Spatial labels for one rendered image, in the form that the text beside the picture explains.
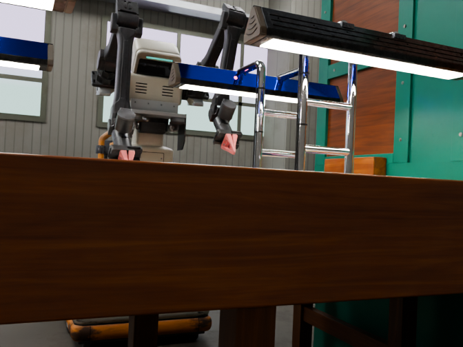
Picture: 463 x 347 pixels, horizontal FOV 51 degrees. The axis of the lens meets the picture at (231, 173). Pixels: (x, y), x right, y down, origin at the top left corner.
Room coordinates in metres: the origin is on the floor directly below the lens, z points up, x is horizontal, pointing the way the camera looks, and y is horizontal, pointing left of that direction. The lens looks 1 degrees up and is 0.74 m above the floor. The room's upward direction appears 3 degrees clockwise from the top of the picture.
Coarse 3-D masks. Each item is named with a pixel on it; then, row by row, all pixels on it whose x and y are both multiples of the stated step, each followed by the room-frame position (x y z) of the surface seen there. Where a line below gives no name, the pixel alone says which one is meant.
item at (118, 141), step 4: (120, 136) 1.58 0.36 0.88; (116, 140) 1.57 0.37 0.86; (120, 140) 1.56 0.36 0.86; (124, 140) 1.56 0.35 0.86; (128, 140) 1.58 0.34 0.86; (116, 144) 1.56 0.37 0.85; (120, 144) 1.55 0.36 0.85; (124, 144) 1.55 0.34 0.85; (128, 144) 1.56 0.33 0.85; (128, 148) 1.54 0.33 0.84; (132, 148) 1.55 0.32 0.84; (136, 148) 1.55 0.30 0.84; (140, 148) 1.56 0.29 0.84; (108, 152) 1.54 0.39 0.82; (136, 152) 1.57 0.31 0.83; (140, 152) 1.56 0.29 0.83; (108, 156) 1.54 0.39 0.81; (112, 156) 1.55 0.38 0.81; (116, 156) 1.55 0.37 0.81; (136, 156) 1.58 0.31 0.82; (140, 156) 1.58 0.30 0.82
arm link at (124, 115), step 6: (120, 108) 1.58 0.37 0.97; (126, 108) 1.59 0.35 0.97; (120, 114) 1.55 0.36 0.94; (126, 114) 1.56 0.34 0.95; (132, 114) 1.57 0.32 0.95; (108, 120) 1.65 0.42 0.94; (114, 120) 1.62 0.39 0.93; (120, 120) 1.55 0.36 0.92; (126, 120) 1.54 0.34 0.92; (132, 120) 1.56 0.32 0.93; (108, 126) 1.64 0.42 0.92; (114, 126) 1.58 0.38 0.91; (120, 126) 1.56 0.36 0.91; (126, 126) 1.56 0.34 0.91; (132, 126) 1.58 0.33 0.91; (108, 132) 1.63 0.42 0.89; (120, 132) 1.57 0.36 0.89; (126, 132) 1.57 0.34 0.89; (132, 132) 1.65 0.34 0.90
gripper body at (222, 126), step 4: (220, 124) 1.87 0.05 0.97; (224, 124) 1.87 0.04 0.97; (228, 124) 1.88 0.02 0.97; (216, 128) 1.88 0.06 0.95; (220, 128) 1.86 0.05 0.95; (224, 128) 1.85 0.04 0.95; (228, 128) 1.85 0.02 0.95; (216, 132) 1.82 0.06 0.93; (232, 132) 1.84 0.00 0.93; (236, 132) 1.84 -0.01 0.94; (240, 132) 1.85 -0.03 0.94; (216, 136) 1.83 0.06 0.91; (240, 136) 1.85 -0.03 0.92; (216, 140) 1.84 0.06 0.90; (220, 140) 1.85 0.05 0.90; (220, 144) 1.86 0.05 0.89
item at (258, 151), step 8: (248, 64) 1.54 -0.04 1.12; (256, 64) 1.46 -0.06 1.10; (264, 64) 1.46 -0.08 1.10; (240, 72) 1.58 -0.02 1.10; (248, 72) 1.56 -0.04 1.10; (256, 72) 1.46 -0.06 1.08; (264, 72) 1.45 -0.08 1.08; (288, 72) 1.59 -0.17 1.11; (296, 72) 1.55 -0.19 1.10; (256, 80) 1.46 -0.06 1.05; (264, 80) 1.45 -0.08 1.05; (280, 80) 1.65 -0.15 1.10; (256, 88) 1.46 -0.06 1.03; (264, 88) 1.45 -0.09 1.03; (256, 96) 1.46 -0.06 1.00; (264, 96) 1.46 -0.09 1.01; (256, 104) 1.46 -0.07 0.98; (264, 104) 1.46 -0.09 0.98; (256, 112) 1.46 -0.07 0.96; (264, 112) 1.46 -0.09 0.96; (272, 112) 1.47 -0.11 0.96; (280, 112) 1.48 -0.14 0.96; (288, 112) 1.49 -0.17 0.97; (256, 120) 1.46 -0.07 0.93; (256, 128) 1.46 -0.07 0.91; (256, 136) 1.45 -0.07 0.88; (256, 144) 1.45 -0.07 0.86; (256, 152) 1.45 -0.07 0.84; (264, 152) 1.46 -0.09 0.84; (272, 152) 1.47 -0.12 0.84; (280, 152) 1.48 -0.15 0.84; (288, 152) 1.49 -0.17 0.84; (256, 160) 1.45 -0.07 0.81
